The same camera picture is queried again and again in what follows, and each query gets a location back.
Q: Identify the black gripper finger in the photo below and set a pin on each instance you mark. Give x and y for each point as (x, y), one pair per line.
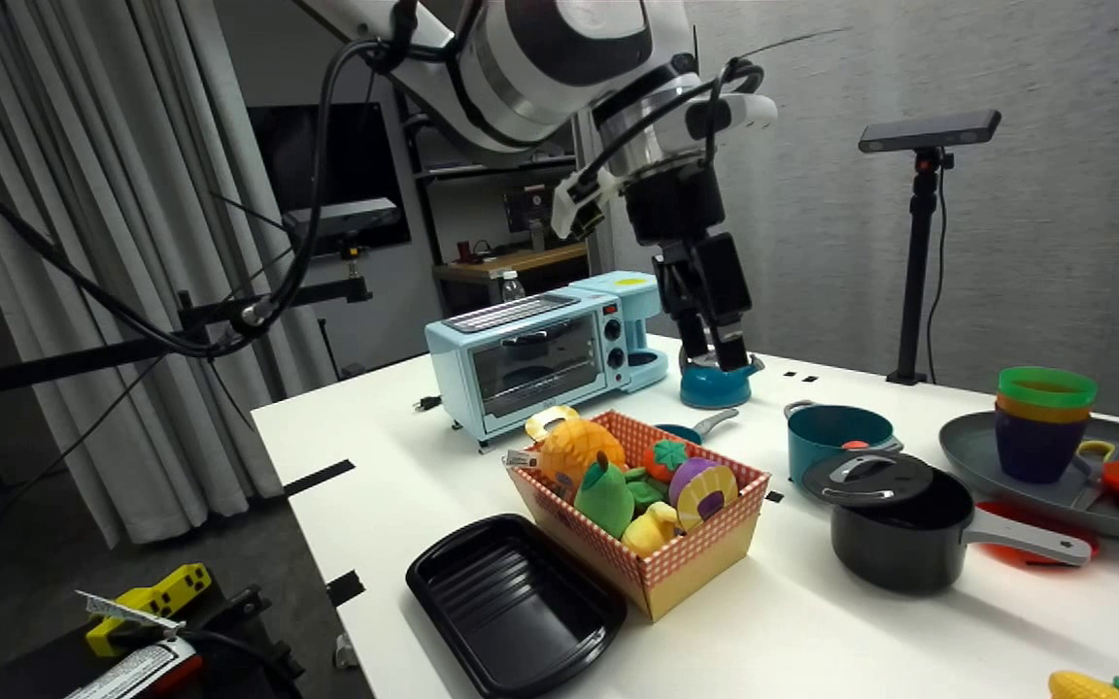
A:
(731, 295)
(681, 293)

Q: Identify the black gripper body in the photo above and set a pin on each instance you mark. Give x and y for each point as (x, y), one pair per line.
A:
(675, 205)

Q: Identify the dark transparent pot lid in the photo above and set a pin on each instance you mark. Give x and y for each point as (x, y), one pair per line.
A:
(871, 482)

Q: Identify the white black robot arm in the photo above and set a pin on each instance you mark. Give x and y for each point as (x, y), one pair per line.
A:
(521, 62)

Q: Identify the blue toy pot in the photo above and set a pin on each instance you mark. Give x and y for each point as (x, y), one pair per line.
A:
(835, 449)

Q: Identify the blue toy bowl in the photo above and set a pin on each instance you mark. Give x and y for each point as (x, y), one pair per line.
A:
(718, 391)

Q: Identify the small blue toy pan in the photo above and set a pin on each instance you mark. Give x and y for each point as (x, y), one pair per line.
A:
(677, 431)

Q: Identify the red green toy vegetable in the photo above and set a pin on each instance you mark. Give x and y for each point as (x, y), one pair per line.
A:
(661, 457)

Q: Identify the light blue toy toaster oven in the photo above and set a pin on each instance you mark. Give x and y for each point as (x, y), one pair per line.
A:
(521, 355)

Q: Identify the wooden shelf unit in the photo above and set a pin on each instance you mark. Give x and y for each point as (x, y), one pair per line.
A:
(507, 266)

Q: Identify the black tripod stand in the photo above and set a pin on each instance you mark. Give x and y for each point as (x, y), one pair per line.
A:
(915, 259)

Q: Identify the purple yellow round toy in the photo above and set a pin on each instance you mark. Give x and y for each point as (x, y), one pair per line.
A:
(703, 490)

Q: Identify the orange toy fruit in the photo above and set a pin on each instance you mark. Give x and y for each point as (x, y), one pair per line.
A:
(582, 460)

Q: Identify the green toy leaf vegetable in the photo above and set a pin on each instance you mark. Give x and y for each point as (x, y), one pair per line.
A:
(604, 497)

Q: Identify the yellow toy fruit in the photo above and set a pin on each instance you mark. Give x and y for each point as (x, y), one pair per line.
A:
(648, 530)

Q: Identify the grey oval tray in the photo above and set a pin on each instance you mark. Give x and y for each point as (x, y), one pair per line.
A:
(972, 451)

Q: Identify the black toy saucepan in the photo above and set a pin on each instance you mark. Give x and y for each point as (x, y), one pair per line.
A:
(905, 550)

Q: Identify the black monitor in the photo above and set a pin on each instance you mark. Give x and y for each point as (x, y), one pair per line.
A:
(350, 156)

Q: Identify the green toy cup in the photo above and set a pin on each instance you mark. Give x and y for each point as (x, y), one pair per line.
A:
(1047, 385)

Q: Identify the orange toy cup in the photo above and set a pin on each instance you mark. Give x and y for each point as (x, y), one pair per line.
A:
(1039, 417)

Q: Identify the purple toy cup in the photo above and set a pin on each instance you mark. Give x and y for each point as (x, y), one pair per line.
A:
(1039, 451)

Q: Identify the black plastic tray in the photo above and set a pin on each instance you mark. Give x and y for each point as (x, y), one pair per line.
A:
(507, 609)

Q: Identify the long black tape strip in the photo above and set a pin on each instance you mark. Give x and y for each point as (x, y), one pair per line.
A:
(315, 478)

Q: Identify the short black tape strip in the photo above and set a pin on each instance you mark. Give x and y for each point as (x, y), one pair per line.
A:
(349, 588)

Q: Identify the grey curtain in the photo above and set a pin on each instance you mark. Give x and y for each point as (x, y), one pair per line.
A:
(134, 156)

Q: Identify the yellow black tool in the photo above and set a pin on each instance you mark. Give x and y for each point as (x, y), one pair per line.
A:
(156, 597)

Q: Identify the black metal bar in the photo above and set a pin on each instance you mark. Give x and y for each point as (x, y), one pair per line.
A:
(67, 359)

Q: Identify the white red device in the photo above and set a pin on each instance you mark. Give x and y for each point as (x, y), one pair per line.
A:
(134, 669)

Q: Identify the black stereo camera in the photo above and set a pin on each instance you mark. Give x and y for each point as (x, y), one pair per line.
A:
(931, 130)

